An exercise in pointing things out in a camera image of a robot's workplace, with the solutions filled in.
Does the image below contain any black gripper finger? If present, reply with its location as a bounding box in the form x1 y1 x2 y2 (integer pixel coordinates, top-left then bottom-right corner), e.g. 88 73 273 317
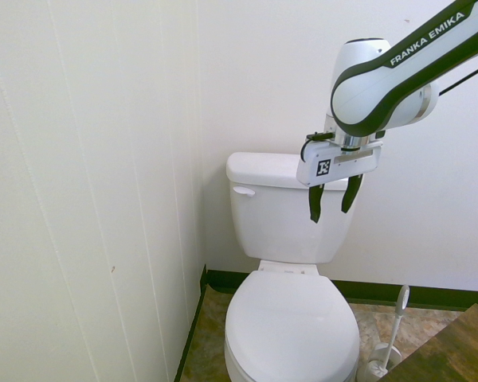
339 173 364 215
308 182 326 224

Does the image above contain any white toilet brush holder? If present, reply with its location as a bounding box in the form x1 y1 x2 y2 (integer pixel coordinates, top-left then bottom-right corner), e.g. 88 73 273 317
356 343 402 382

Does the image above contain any white toilet brush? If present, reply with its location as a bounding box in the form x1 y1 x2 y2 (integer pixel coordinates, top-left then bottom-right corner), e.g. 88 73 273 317
366 283 410 378

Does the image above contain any white toilet seat lid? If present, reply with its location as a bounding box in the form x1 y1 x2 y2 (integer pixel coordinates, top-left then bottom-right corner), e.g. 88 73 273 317
225 269 360 381

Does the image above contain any brown wooden board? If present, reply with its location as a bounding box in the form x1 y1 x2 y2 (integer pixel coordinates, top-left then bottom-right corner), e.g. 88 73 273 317
376 302 478 382

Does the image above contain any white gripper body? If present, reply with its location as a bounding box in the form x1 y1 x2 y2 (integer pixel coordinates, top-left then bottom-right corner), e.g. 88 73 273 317
296 141 383 189

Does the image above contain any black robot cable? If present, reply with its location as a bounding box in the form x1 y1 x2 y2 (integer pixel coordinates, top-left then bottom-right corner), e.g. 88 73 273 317
437 59 478 96

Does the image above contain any white toilet tank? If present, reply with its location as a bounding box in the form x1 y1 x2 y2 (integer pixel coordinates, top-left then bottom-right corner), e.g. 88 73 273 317
229 181 356 264

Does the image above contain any white toilet tank lid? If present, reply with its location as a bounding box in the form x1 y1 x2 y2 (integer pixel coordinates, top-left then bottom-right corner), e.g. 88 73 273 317
225 151 350 191

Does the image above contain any white toilet bowl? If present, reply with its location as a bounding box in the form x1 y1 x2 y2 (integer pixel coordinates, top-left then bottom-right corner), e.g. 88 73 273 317
223 337 359 382

